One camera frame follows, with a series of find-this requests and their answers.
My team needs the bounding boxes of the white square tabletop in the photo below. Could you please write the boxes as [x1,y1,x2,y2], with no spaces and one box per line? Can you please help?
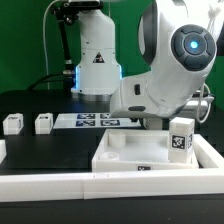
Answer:
[92,129,199,172]

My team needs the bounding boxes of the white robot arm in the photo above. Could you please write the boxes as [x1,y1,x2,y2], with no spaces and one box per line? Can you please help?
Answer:
[72,0,224,118]

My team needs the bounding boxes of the white sheet with tags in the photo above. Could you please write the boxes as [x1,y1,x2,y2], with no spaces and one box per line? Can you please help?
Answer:
[54,113,140,129]

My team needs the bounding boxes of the white right fence bar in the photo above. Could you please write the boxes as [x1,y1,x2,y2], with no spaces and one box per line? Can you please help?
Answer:
[193,134,224,169]

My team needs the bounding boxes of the white fence bar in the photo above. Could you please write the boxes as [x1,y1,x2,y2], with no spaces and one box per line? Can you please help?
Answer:
[193,134,224,169]
[0,168,224,202]

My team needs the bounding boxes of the white front fence bar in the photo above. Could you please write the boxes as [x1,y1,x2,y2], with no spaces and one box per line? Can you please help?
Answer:
[0,168,224,202]

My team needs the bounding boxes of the white left fence block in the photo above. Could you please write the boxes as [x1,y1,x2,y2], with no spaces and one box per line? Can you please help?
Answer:
[0,140,7,164]

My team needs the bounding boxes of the black cables on table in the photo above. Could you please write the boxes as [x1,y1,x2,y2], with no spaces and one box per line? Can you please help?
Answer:
[26,73,75,92]

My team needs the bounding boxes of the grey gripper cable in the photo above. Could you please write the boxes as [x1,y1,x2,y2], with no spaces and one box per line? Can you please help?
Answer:
[195,81,213,125]

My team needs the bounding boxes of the white cable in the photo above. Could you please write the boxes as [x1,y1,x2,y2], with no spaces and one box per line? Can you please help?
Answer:
[41,0,63,90]

